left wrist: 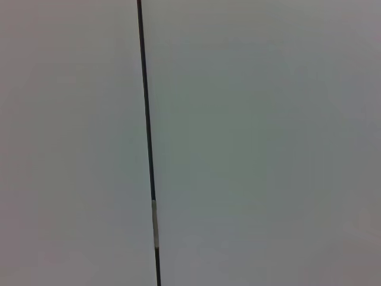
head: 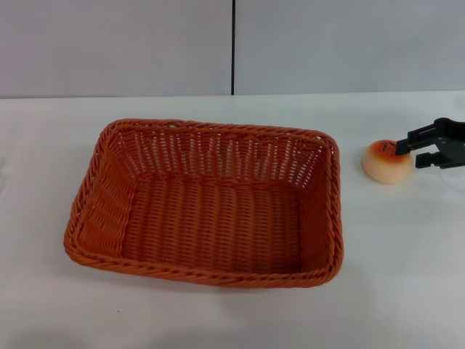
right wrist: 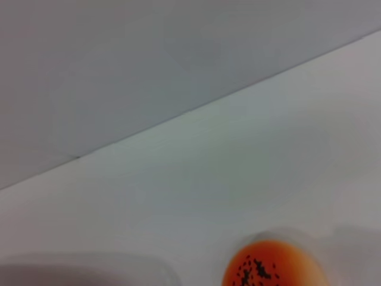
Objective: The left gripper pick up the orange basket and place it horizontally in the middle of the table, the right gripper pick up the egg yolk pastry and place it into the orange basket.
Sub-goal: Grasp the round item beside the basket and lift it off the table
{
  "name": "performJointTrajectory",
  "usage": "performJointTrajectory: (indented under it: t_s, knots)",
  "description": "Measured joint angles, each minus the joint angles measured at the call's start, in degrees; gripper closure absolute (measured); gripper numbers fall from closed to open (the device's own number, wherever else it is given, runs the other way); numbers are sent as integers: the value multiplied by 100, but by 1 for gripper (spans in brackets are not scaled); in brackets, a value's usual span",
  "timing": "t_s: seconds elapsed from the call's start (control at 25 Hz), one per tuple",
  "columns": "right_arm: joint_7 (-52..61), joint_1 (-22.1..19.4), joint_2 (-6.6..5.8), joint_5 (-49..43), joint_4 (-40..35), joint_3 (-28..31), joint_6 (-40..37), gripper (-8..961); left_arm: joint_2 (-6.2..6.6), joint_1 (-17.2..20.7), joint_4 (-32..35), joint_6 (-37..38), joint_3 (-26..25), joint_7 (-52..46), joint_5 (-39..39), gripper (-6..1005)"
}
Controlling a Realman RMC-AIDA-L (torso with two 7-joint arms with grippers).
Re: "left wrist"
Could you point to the black wall panel joint strip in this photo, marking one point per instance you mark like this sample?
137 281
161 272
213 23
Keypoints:
145 89

